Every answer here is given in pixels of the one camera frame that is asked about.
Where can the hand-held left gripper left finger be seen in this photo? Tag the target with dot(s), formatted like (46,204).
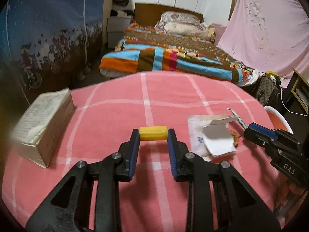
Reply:
(134,154)

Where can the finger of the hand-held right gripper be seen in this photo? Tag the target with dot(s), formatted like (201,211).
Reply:
(256,137)
(260,127)

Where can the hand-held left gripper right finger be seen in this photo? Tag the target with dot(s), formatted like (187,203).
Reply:
(172,154)

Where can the orange bucket white rim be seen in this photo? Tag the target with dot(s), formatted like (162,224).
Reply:
(274,118)

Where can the yellow brown scrap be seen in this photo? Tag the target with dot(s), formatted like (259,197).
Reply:
(234,140)

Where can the yellow plastic cylinder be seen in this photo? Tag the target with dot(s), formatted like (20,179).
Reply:
(153,133)

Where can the torn white paper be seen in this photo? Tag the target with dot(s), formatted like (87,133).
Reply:
(217,140)

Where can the checkered bag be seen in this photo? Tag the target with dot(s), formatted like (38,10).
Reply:
(264,89)

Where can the yellow power strip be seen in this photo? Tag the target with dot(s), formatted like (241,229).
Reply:
(271,74)

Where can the stack of papers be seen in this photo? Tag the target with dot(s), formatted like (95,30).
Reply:
(303,94)

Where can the wooden shelf unit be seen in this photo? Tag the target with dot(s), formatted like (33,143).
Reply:
(298,74)

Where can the pink hanging sheet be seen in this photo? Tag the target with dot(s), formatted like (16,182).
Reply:
(265,41)

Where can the beige tissue box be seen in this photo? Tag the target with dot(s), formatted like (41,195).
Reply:
(48,125)

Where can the white slipper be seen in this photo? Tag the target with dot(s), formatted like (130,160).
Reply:
(87,69)
(81,76)

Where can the bed with colourful blanket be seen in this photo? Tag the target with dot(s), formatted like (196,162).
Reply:
(157,60)

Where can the pink pillow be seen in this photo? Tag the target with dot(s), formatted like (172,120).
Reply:
(219,31)

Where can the yellow folded blanket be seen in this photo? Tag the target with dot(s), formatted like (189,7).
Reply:
(208,31)

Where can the beige pillow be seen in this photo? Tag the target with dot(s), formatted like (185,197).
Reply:
(183,29)

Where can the white nightstand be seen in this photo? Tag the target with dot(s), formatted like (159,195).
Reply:
(115,29)

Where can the floral pillow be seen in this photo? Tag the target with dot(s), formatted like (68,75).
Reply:
(181,18)

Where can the dark clothes pile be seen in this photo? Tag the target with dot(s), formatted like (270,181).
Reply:
(120,13)

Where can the wooden bed headboard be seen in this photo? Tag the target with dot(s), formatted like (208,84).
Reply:
(144,12)

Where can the blue dotted bed curtain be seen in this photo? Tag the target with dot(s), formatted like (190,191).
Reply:
(48,29)

